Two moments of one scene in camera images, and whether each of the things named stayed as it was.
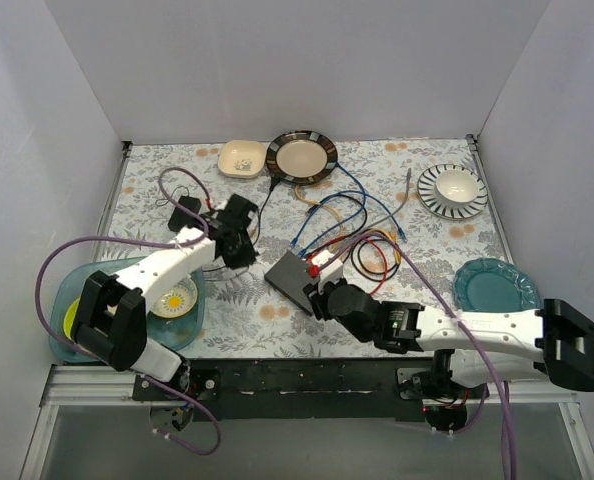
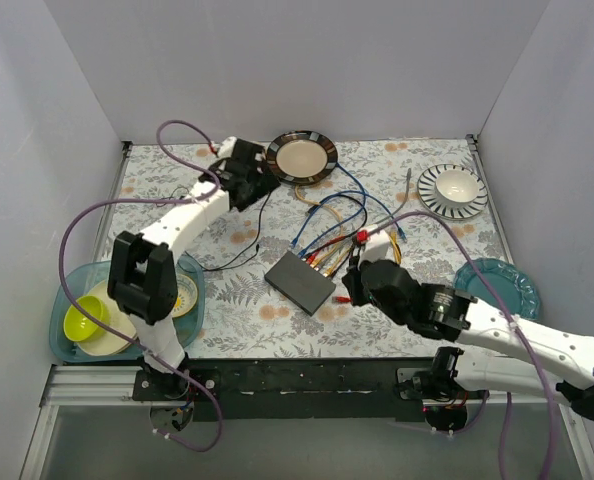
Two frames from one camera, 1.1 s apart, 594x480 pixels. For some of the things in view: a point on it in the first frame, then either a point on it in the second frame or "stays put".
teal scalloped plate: (493, 285) stays put
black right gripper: (315, 295) to (353, 278)
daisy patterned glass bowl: (179, 301) stays put
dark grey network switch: (289, 277) stays put
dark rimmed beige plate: (301, 157) stays put
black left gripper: (242, 248) to (256, 179)
